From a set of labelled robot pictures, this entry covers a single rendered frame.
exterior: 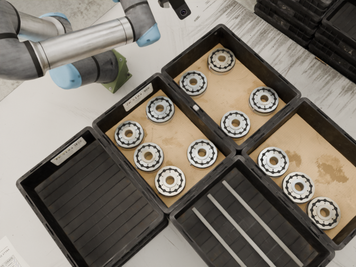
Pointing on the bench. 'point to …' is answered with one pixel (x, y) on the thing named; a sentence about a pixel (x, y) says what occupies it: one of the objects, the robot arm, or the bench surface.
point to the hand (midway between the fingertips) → (175, 2)
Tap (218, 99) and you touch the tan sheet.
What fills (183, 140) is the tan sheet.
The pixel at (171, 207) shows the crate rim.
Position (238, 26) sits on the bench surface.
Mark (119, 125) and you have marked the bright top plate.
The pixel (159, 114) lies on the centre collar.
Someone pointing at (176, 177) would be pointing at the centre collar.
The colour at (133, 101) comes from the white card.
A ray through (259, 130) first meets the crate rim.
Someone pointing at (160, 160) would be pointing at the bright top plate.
